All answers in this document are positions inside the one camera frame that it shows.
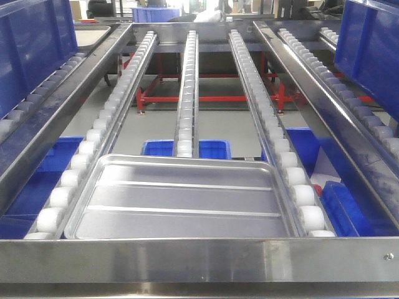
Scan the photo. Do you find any silver ribbed metal tray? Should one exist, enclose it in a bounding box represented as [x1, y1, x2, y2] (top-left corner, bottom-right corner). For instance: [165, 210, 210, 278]
[64, 154, 304, 239]

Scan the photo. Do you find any large blue crate left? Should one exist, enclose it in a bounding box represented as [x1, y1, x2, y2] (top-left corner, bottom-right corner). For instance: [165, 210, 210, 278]
[1, 1, 78, 116]

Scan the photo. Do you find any red metal cart frame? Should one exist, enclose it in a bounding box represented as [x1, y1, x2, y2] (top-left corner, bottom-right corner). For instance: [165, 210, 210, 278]
[135, 52, 375, 115]

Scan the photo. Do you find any large blue crate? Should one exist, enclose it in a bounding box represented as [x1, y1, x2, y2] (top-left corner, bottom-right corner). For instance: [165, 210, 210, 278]
[335, 1, 398, 110]
[1, 1, 78, 116]

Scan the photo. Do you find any blue bin lower centre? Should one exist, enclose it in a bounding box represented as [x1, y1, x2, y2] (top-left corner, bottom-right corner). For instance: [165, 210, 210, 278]
[141, 140, 232, 159]

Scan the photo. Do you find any large blue crate right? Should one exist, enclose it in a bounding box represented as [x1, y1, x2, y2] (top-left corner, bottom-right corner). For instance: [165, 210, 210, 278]
[335, 1, 398, 110]

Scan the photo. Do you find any white roller track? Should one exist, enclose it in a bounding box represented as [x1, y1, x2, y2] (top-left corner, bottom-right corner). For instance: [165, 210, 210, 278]
[228, 29, 336, 237]
[173, 31, 200, 158]
[24, 31, 157, 240]

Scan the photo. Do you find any left white roller track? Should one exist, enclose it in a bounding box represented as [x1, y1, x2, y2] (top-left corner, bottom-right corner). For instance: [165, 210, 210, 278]
[24, 31, 157, 240]

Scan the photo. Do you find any blue bin in background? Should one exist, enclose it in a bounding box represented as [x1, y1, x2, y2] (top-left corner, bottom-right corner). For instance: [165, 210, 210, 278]
[132, 7, 180, 23]

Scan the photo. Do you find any middle white roller track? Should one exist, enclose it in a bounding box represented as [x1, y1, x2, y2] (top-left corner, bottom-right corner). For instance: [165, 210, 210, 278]
[173, 31, 200, 158]

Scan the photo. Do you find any far left roller track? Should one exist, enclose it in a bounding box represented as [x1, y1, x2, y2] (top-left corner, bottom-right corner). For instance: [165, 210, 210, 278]
[1, 52, 86, 143]

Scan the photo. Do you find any right white roller track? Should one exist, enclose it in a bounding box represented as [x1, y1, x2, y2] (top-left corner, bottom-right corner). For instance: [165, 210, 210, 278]
[228, 29, 336, 237]

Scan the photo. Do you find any blue bin lower right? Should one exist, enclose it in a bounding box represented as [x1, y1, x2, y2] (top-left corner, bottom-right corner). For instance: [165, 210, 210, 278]
[286, 128, 398, 237]

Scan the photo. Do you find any blue bin lower left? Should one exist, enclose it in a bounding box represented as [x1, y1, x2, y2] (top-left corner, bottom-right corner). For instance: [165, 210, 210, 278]
[1, 136, 84, 239]

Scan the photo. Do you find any far right roller track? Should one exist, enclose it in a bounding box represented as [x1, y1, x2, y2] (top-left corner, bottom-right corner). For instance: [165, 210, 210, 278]
[277, 28, 398, 160]

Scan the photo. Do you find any beige tray upper left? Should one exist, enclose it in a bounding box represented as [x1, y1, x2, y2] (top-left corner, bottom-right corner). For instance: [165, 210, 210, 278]
[75, 25, 111, 49]

